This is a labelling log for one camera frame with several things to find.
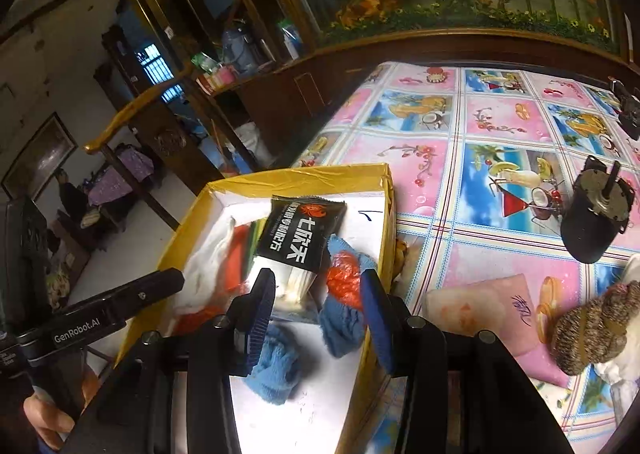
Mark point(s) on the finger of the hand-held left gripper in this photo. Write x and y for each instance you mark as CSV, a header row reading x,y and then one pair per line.
x,y
150,291

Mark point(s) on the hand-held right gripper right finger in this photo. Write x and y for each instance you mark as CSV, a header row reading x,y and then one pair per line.
x,y
375,314

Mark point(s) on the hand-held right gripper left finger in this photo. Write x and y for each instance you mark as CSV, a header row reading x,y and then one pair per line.
x,y
262,314

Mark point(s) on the light blue towel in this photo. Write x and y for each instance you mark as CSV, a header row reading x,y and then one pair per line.
x,y
342,331

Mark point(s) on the red plastic bag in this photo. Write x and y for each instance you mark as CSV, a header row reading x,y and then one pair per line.
x,y
342,281
200,319

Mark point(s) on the blue knitted cloth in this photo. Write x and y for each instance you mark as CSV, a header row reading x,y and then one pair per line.
x,y
275,364

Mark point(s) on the striped sponge pack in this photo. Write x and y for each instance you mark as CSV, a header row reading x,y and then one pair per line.
x,y
240,259

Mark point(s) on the white cloth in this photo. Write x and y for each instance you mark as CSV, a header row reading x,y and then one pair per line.
x,y
210,254
620,379

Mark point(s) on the black packet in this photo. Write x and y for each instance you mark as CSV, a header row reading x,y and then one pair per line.
x,y
300,234

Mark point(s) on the pink tissue pack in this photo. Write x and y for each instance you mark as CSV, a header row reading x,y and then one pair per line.
x,y
480,314

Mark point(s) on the yellow cardboard box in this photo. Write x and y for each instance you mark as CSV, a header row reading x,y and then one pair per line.
x,y
300,179

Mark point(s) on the person's left hand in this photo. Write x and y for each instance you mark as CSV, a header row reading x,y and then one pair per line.
x,y
47,421

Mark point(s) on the table with purple cloth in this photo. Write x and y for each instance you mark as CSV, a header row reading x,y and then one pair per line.
x,y
107,191

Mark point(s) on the wooden chair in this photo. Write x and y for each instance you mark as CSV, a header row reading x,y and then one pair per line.
x,y
165,139

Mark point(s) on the printed tablecloth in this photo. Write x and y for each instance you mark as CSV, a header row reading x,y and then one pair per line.
x,y
500,154

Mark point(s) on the brown knitted sock bundle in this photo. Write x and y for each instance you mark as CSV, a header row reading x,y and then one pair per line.
x,y
590,329

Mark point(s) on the wooden shelf cabinet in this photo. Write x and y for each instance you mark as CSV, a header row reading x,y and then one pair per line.
x,y
280,99

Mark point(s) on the pink box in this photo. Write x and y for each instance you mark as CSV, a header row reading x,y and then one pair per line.
x,y
220,78

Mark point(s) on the black motor with shaft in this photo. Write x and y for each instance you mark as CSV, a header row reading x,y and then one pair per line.
x,y
585,234

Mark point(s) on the barred window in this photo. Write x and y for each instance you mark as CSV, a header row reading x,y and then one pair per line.
x,y
150,65

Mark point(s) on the white bottle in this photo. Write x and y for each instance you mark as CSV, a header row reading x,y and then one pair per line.
x,y
291,47

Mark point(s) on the black motor with wooden cap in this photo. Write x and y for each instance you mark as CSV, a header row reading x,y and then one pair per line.
x,y
631,119

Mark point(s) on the framed wall picture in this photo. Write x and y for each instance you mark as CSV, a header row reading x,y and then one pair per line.
x,y
40,154

